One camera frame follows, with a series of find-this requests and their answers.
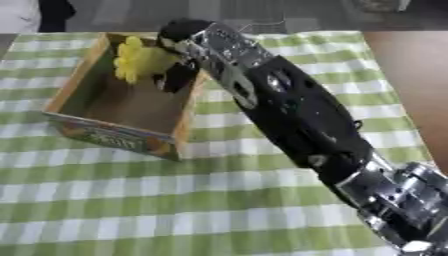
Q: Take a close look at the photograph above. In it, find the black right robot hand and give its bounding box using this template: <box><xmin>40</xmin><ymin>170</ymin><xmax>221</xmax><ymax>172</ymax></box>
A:
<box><xmin>150</xmin><ymin>18</ymin><xmax>216</xmax><ymax>94</ymax></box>

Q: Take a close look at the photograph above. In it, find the yellow flower-shaped toy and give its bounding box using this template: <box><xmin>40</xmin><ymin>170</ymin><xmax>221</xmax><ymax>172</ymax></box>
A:
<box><xmin>112</xmin><ymin>35</ymin><xmax>182</xmax><ymax>85</ymax></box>

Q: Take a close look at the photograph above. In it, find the tan cardboard box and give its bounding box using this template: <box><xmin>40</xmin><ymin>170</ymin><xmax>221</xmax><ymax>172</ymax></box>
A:
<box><xmin>40</xmin><ymin>31</ymin><xmax>212</xmax><ymax>162</ymax></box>

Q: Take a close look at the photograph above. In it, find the person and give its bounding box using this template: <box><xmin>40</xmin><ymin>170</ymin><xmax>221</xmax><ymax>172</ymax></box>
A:
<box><xmin>0</xmin><ymin>0</ymin><xmax>77</xmax><ymax>34</ymax></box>

